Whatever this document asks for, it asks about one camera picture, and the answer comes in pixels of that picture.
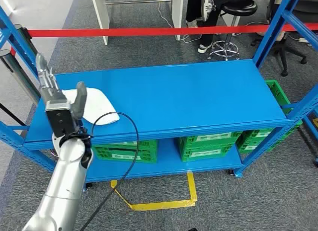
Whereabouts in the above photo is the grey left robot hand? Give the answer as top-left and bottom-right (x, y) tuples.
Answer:
(36, 53), (88, 120)

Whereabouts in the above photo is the white plastic shell part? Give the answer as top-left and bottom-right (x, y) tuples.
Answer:
(61, 87), (120, 126)

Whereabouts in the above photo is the green plastic crate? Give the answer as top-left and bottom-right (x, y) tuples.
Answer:
(236, 79), (303, 154)
(178, 131), (242, 162)
(92, 140), (158, 163)

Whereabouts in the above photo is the red barrier belt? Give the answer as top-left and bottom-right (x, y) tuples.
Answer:
(10, 23), (318, 57)

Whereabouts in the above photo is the yellow floor tape marking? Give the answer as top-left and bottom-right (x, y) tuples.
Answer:
(110, 171), (198, 212)

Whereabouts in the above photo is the white desk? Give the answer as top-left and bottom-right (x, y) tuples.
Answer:
(90, 0), (185, 46)

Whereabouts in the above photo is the person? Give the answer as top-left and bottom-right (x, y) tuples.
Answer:
(257, 0), (287, 43)
(185, 0), (259, 55)

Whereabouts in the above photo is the black stool chrome base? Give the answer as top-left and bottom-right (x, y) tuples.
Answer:
(208, 0), (258, 61)

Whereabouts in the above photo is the black office chair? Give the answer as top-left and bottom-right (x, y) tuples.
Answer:
(250, 0), (318, 77)

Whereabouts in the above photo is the chrome stanchion post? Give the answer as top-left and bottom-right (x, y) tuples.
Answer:
(0, 49), (42, 105)

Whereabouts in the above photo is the dark stanchion post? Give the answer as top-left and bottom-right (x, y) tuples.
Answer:
(14, 23), (38, 56)

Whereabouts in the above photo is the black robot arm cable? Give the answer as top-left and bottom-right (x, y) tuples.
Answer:
(79, 111), (140, 231)

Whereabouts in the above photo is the white floor cable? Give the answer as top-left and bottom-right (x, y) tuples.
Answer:
(158, 0), (203, 44)

